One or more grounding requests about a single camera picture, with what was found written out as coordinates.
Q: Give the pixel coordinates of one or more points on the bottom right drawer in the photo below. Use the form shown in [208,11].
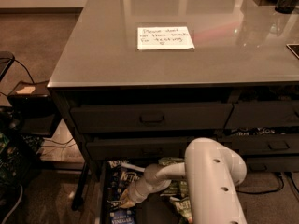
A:
[273,164]

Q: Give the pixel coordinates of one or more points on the dark grey drawer cabinet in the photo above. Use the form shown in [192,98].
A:
[239,55]

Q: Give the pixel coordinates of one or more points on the blue kettle chip bag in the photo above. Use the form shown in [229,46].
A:
[120,179]
[122,216]
[116,163]

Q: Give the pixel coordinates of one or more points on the top right drawer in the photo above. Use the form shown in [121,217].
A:
[264,114]

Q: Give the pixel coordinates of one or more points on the green kettle chip bag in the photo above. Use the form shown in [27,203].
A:
[183,206]
[176,188]
[165,161]

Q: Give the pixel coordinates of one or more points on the dark snack bags in drawer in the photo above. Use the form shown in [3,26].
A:
[262,131]

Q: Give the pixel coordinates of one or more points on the green Kettle chip bag middle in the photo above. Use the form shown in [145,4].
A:
[176,188]

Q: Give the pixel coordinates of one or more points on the green Kettle chip bag front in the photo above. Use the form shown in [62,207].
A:
[183,206]

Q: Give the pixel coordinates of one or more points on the middle left drawer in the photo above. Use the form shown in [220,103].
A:
[138,148]

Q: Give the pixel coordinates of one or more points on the green Kettle chip bag rear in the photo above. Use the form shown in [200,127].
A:
[165,161]

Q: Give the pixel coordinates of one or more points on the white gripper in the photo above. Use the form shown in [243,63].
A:
[135,190]

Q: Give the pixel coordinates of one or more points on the black crate with snacks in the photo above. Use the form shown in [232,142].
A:
[16,158]

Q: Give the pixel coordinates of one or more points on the black box with label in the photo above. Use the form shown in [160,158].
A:
[37,112]

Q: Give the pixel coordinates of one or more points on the dark phone on counter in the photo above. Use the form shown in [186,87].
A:
[294,49]

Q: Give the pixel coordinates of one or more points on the white handwritten paper note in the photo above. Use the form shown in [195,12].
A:
[162,38]

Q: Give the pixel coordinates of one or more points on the middle right drawer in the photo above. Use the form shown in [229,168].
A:
[263,145]

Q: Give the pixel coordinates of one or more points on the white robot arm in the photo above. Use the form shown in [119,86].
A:
[212,172]

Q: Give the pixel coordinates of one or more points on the top left drawer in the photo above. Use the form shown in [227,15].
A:
[150,117]

